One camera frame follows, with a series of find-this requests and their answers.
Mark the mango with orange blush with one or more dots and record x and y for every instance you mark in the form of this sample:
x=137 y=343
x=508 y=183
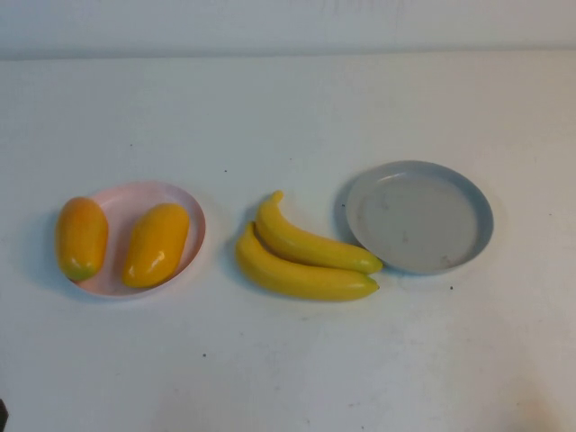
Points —
x=81 y=238

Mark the grey-blue round plate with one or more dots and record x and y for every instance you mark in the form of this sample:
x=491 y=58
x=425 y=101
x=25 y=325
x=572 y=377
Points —
x=418 y=220

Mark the plain yellow mango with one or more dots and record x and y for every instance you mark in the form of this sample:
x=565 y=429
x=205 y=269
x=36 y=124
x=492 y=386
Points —
x=155 y=245

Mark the pink round plate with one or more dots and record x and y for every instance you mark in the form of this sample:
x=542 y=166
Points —
x=117 y=216

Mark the yellow banana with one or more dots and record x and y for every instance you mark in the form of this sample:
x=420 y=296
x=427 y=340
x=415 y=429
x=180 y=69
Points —
x=297 y=279
x=310 y=247

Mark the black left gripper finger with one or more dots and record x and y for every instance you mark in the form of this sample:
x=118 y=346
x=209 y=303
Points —
x=3 y=410

